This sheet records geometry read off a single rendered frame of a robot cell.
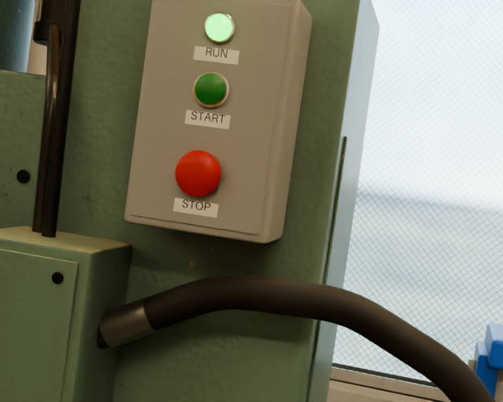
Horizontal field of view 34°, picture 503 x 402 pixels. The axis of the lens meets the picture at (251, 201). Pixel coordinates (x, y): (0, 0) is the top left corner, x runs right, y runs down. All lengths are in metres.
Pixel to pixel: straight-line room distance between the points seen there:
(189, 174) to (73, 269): 0.10
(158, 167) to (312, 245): 0.12
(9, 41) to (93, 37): 0.15
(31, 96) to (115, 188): 0.12
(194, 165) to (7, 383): 0.19
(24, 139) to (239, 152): 0.23
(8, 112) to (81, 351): 0.23
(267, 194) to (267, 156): 0.02
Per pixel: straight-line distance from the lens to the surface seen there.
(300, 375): 0.61
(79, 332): 0.56
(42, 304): 0.57
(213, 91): 0.54
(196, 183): 0.54
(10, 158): 0.71
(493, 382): 1.32
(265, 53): 0.54
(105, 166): 0.63
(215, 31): 0.55
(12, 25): 0.79
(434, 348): 0.56
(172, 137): 0.55
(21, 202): 0.71
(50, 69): 0.66
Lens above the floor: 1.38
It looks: 3 degrees down
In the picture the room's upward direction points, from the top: 8 degrees clockwise
